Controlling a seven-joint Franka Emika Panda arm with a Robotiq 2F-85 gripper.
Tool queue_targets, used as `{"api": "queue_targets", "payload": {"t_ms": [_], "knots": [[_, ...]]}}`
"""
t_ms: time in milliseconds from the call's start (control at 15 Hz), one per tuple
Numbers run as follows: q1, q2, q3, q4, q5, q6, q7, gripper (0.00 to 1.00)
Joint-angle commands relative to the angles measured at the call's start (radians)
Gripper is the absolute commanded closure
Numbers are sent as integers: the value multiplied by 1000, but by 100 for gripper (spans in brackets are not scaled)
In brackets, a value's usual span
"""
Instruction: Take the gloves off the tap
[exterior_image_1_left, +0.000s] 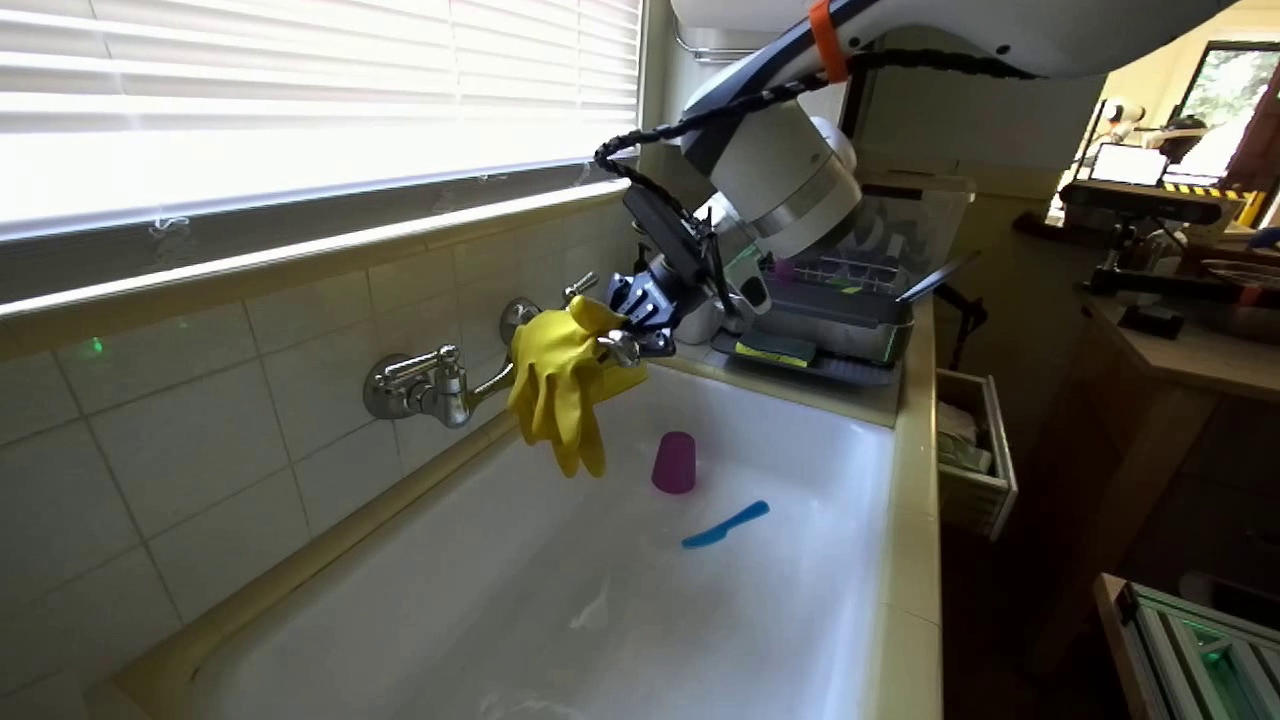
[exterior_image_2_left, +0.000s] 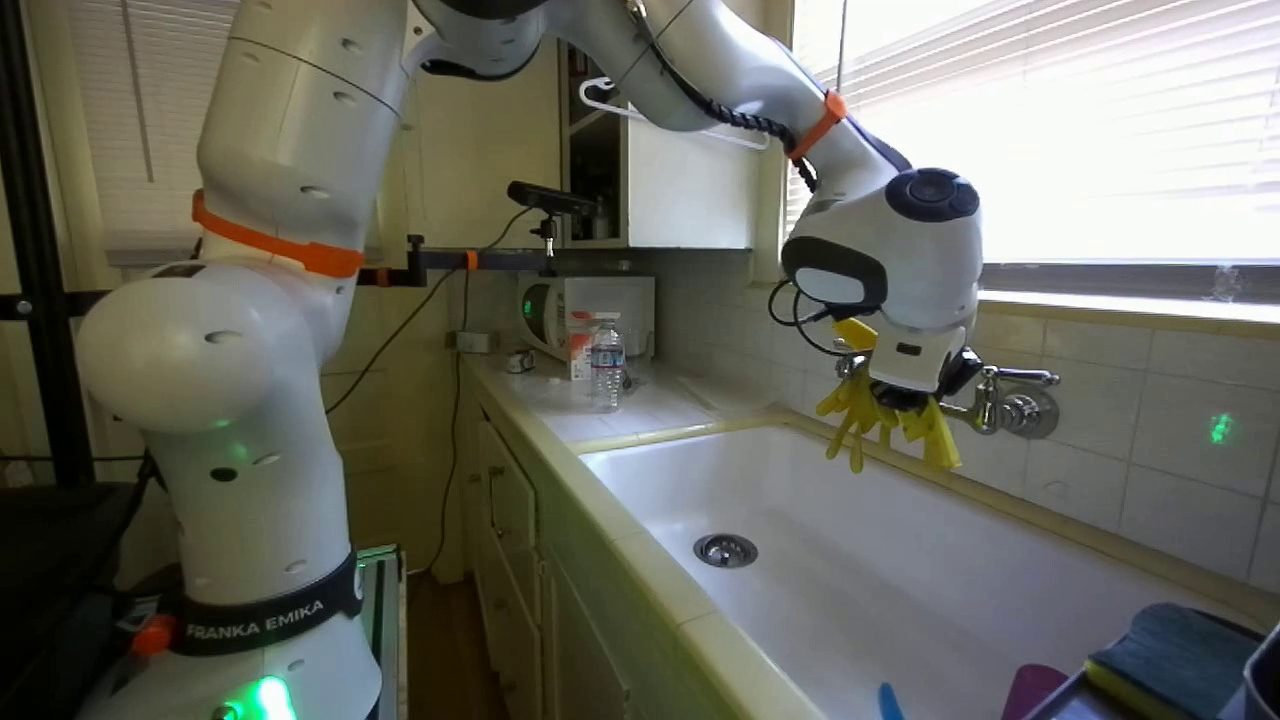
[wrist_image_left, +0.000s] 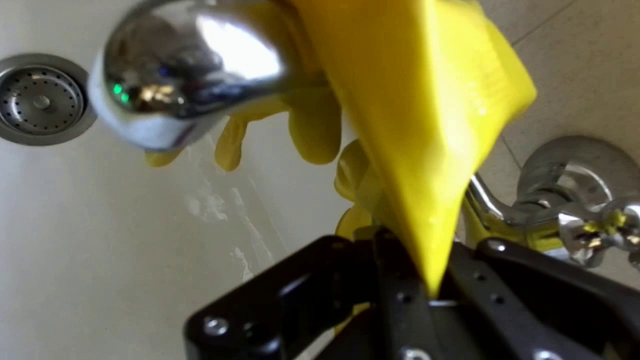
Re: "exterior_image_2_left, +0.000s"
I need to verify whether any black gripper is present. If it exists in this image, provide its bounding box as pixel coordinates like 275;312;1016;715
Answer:
869;350;987;413

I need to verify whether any white ceramic sink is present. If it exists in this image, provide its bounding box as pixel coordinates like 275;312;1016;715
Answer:
580;418;1213;720

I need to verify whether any metal sink drain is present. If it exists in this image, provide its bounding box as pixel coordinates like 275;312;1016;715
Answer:
690;529;765;572

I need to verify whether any wide white window blind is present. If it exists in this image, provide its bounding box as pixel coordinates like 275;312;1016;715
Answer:
783;0;1280;269

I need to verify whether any purple plastic cup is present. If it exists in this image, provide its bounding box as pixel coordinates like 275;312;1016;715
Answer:
998;660;1070;720

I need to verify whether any blue folded cloth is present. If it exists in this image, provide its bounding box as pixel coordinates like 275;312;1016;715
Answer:
1082;599;1265;720

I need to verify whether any red white carton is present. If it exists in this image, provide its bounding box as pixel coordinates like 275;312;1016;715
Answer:
564;312;596;394

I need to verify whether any grey dish container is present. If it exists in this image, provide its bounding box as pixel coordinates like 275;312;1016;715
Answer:
1214;625;1280;720

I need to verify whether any white clothes hanger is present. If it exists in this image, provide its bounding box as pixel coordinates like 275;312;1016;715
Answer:
575;73;647;129

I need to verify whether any pale kitchen base cabinet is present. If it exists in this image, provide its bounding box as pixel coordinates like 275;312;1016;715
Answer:
454;376;752;720

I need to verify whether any black clamp bar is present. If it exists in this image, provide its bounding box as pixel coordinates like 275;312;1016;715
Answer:
352;235;673;292

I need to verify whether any green edged robot cart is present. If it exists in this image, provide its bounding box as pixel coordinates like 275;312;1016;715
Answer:
352;541;411;720

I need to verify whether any narrow white window blind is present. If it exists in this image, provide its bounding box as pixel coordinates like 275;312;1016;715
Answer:
54;0;230;256

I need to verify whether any black side table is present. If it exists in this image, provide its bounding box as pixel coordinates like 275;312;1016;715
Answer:
0;481;149;720

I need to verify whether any black vertical stand pole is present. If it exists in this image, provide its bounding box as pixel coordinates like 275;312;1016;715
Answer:
0;0;98;492

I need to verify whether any chrome wall tap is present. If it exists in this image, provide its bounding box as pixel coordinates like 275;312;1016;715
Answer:
833;350;1067;445

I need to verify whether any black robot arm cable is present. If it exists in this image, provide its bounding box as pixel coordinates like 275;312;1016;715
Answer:
624;0;914;365

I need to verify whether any black camera on bar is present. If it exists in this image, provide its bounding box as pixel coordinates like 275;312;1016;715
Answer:
503;176;596;250

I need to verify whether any thin black camera cable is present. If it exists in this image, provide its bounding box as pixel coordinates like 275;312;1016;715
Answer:
323;203;534;418

